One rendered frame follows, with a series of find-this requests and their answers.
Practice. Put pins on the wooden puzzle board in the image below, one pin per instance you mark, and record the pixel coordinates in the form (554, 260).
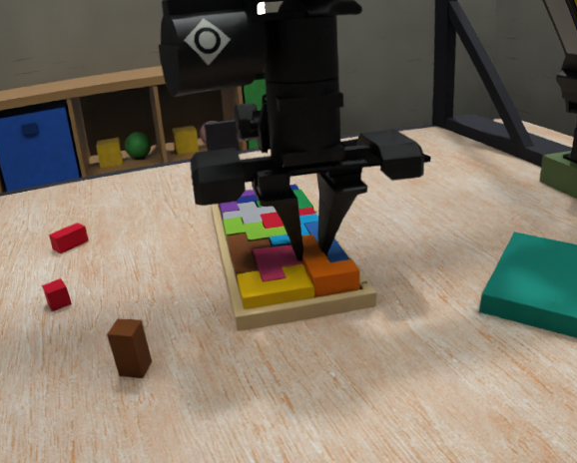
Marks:
(290, 311)

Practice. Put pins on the red rectangular block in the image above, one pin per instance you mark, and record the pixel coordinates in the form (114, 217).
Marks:
(68, 238)

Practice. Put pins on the purple puzzle piece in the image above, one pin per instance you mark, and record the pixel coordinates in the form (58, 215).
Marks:
(233, 206)

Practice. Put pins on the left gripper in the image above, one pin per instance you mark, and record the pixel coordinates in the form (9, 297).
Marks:
(304, 127)

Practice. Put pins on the yellow puzzle piece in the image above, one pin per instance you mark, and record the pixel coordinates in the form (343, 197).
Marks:
(257, 293)

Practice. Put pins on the teal flat rectangular slab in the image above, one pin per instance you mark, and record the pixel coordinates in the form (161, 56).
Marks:
(535, 283)

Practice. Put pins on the small red cube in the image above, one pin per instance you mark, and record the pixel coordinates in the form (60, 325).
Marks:
(56, 294)

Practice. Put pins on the orange puzzle piece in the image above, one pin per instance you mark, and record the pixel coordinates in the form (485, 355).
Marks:
(328, 278)

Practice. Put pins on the red puzzle piece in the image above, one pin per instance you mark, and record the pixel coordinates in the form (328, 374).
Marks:
(272, 220)

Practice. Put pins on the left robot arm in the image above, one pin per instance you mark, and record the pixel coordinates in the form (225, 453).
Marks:
(209, 45)

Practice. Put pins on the brown puzzle piece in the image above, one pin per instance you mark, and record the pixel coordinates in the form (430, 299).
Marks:
(241, 251)

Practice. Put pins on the green puzzle piece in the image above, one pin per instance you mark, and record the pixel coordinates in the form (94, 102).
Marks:
(303, 201)
(254, 231)

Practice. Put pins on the brown rectangular block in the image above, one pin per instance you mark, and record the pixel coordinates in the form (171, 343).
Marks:
(130, 348)

